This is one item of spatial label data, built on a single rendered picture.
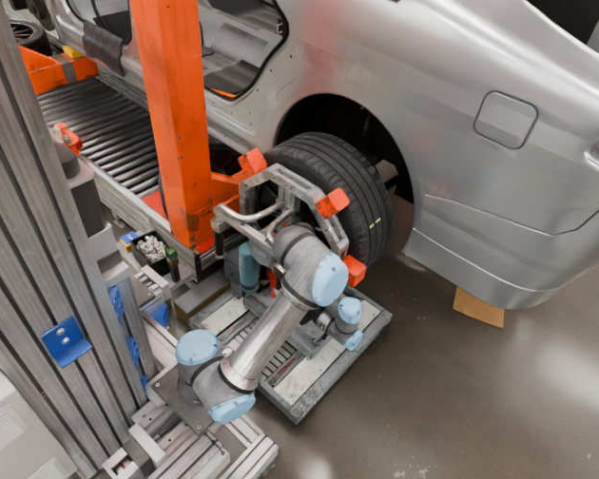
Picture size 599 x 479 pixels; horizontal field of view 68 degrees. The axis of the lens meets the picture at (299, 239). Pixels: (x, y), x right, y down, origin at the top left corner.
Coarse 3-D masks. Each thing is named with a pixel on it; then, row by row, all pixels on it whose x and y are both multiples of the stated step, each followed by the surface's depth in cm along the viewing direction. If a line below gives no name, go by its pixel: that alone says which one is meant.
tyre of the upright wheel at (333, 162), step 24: (288, 144) 175; (312, 144) 171; (336, 144) 172; (288, 168) 171; (312, 168) 162; (336, 168) 163; (360, 168) 168; (360, 192) 164; (384, 192) 172; (360, 216) 163; (384, 216) 172; (360, 240) 165; (384, 240) 179
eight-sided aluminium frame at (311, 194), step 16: (256, 176) 174; (272, 176) 166; (288, 176) 167; (240, 192) 188; (304, 192) 159; (320, 192) 160; (240, 208) 194; (256, 224) 201; (320, 224) 162; (336, 224) 163; (336, 240) 161
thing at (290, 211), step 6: (294, 198) 164; (294, 204) 166; (288, 210) 167; (294, 210) 167; (282, 216) 165; (288, 216) 167; (294, 216) 169; (276, 222) 162; (270, 228) 160; (270, 234) 158; (270, 240) 156
